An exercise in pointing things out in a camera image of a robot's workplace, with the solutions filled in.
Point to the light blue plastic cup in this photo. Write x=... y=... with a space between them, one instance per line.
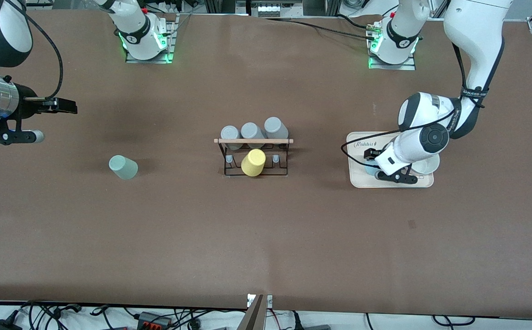
x=370 y=168

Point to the mint green plastic cup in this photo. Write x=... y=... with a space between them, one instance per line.
x=123 y=167

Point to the grey plastic cup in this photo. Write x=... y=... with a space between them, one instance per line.
x=250 y=131
x=274 y=125
x=230 y=134

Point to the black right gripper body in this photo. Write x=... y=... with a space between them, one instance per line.
x=27 y=107

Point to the beige tray with rabbit print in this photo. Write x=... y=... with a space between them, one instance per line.
x=362 y=181

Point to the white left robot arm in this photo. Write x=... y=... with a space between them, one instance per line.
x=472 y=41

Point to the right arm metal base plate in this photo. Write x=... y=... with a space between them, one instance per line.
x=170 y=46

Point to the black power adapter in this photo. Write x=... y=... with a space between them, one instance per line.
x=2 y=324

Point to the grey power strip orange switches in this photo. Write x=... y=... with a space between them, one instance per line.
x=153 y=319

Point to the white footed bowl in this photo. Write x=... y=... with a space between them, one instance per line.
x=429 y=166

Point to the white connector block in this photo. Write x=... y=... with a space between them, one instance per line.
x=268 y=10

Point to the yellow plastic cup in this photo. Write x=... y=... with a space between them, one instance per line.
x=253 y=162

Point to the grey camera stand post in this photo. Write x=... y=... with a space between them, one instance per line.
x=254 y=316

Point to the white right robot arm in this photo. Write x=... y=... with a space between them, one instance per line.
x=140 y=36

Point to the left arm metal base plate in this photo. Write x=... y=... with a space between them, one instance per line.
x=408 y=66

